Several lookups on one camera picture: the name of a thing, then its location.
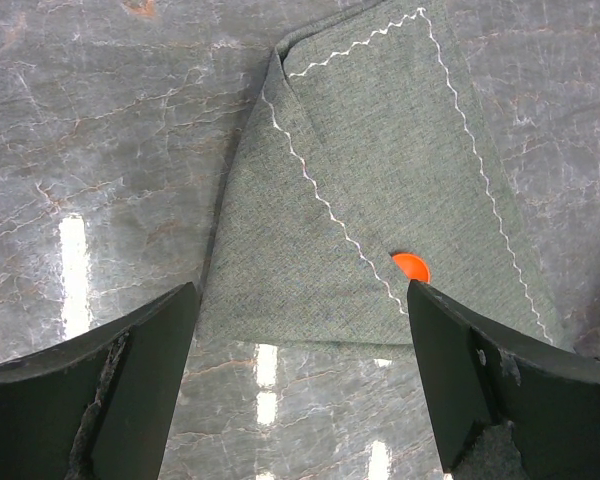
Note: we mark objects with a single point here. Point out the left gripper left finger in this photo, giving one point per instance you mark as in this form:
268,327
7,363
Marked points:
100,405

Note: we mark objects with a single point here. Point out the grey cloth napkin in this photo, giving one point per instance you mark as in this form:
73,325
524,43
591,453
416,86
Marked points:
367,140

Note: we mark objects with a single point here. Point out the orange plastic spoon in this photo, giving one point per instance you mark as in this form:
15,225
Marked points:
413,266

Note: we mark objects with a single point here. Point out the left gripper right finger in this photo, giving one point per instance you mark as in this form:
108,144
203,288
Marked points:
494,392

